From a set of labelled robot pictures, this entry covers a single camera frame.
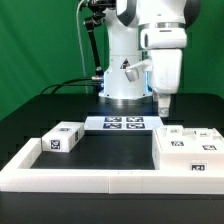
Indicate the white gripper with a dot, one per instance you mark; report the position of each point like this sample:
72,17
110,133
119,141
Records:
165,76

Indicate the white cabinet door panel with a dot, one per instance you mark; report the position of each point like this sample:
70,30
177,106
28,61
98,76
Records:
170,138

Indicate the white cabinet body box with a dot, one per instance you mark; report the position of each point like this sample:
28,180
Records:
187,160

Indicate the white cabinet top block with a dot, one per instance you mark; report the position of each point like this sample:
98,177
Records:
63,137

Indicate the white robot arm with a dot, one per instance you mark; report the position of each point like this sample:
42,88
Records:
137,47

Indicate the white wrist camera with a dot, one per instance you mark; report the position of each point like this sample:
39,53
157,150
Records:
133,72

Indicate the white marker base plate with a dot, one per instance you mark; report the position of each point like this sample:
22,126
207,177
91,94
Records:
122,123

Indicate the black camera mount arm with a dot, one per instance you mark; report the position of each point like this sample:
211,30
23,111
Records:
98,8

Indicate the white workspace border frame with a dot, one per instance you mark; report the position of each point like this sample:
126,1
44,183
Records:
19,176

